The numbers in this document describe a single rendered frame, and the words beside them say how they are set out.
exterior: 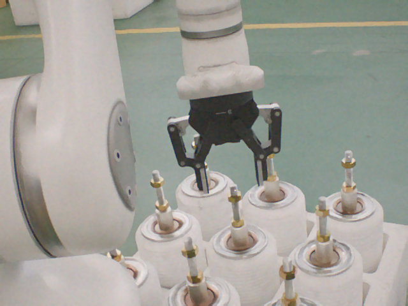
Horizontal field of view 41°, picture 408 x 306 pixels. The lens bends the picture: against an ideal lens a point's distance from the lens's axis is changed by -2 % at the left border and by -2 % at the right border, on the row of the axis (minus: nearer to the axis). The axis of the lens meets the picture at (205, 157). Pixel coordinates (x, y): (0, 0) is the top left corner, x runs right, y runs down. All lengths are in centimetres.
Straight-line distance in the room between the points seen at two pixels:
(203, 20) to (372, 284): 42
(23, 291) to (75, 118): 11
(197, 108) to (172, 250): 23
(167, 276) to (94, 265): 47
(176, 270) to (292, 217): 18
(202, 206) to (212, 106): 28
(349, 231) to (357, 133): 82
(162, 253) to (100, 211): 54
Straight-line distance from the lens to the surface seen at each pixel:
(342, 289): 70
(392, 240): 87
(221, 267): 73
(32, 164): 24
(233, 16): 60
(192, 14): 59
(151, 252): 79
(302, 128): 162
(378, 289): 78
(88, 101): 25
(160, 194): 78
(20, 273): 32
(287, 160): 145
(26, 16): 366
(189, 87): 57
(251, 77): 57
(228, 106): 62
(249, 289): 75
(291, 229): 83
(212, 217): 87
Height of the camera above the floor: 71
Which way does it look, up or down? 28 degrees down
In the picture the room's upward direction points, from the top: 9 degrees counter-clockwise
